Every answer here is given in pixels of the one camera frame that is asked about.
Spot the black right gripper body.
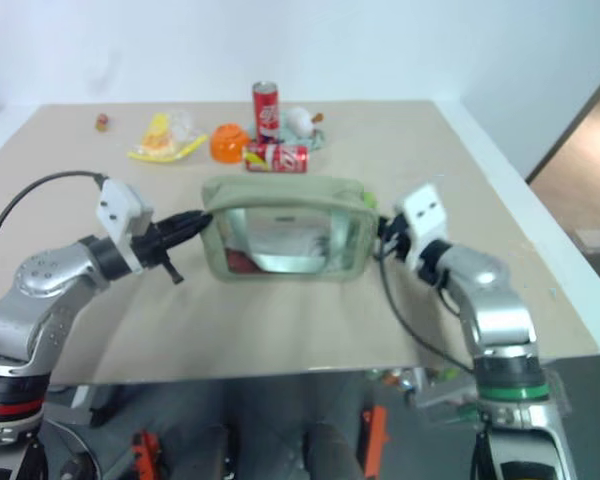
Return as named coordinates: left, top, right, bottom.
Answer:
left=385, top=212, right=413, bottom=263

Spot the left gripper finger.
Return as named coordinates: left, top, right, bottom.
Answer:
left=172, top=209, right=214, bottom=229
left=174, top=220, right=213, bottom=244

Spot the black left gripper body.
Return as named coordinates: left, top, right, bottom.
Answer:
left=132, top=215, right=186, bottom=286

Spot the green pouch with clear window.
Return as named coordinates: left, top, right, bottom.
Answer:
left=200, top=174, right=381, bottom=284

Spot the red item inside pouch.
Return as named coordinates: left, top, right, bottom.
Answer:
left=226, top=248, right=255, bottom=274

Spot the orange bowl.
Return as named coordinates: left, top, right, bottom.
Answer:
left=209, top=123, right=250, bottom=165

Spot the yellow clear snack bag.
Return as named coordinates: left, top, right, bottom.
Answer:
left=126, top=110, right=209, bottom=164

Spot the lying red cola can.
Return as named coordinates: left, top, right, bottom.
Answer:
left=243, top=143, right=310, bottom=175

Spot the upright red cola can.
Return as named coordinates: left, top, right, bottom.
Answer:
left=251, top=81, right=281, bottom=144

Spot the red orange tool under table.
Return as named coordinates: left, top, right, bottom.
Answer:
left=132, top=430, right=161, bottom=479

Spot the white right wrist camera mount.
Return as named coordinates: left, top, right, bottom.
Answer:
left=393, top=183, right=451, bottom=274

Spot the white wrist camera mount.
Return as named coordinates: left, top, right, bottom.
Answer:
left=95, top=178, right=155, bottom=275
left=393, top=183, right=451, bottom=274

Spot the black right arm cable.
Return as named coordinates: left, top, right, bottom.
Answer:
left=377, top=244, right=479, bottom=376

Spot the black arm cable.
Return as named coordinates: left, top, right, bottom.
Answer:
left=0, top=170, right=107, bottom=314
left=377, top=244, right=479, bottom=376

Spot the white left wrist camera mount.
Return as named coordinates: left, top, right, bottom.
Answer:
left=95, top=178, right=155, bottom=275

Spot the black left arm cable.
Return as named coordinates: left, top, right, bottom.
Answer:
left=0, top=170, right=107, bottom=314

